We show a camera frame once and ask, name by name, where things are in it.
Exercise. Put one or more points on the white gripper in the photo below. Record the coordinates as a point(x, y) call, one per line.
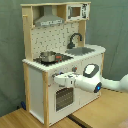
point(66, 80)

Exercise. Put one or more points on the small metal pot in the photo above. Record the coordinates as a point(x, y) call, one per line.
point(48, 56)

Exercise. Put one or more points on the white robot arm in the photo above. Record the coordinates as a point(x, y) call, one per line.
point(121, 85)

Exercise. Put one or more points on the white wooden toy kitchen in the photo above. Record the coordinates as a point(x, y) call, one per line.
point(40, 86)

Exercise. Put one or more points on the toy oven door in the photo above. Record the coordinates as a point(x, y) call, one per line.
point(64, 98)

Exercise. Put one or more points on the black toy faucet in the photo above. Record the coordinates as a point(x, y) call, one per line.
point(73, 40)

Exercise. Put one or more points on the grey range hood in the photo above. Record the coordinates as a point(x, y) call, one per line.
point(47, 17)

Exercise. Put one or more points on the toy microwave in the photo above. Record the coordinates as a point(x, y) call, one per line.
point(78, 11)

